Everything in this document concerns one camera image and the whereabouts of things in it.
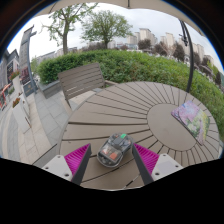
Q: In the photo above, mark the white flower planter box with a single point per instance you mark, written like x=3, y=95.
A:
x=20, y=115
x=15, y=83

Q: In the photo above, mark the distant apartment buildings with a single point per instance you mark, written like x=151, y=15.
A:
x=146, y=35

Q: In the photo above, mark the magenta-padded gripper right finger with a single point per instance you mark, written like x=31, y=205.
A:
x=165, y=166

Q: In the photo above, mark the tall grey sign pillar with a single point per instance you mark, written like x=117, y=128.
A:
x=25, y=56

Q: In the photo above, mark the round-crowned green tree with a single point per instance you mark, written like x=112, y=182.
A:
x=106, y=25

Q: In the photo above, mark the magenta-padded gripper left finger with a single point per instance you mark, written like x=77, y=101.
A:
x=58, y=166

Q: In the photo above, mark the grey storefront building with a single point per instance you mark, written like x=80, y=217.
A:
x=8, y=66

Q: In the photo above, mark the floral print mouse pad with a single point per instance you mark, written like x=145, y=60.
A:
x=191, y=120

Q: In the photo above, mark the transparent computer mouse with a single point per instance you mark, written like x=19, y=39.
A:
x=113, y=151

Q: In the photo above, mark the curved black parasol pole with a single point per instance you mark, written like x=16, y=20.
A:
x=190, y=63

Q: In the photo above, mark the bare-trunked green tree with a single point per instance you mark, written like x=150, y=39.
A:
x=65, y=36

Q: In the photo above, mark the brown slatted outdoor chair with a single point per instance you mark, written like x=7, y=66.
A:
x=80, y=80

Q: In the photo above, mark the green hedge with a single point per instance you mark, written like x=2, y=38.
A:
x=133, y=65

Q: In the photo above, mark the beige parasol canopy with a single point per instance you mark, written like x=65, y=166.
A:
x=116, y=4

